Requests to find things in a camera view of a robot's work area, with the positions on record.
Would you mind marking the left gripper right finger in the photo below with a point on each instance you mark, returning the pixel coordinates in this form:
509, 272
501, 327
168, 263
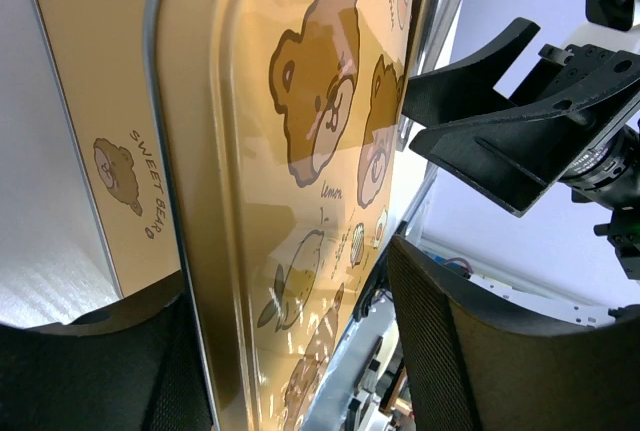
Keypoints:
476, 361

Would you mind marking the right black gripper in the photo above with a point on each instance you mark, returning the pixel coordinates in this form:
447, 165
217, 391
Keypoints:
513, 150

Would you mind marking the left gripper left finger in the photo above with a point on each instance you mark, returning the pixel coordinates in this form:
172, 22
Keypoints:
131, 365

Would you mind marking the silver tin lid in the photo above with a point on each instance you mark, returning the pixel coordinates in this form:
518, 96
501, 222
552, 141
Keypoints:
278, 122

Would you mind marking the gold chocolate tin box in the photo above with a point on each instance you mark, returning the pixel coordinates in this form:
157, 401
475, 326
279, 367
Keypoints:
97, 46

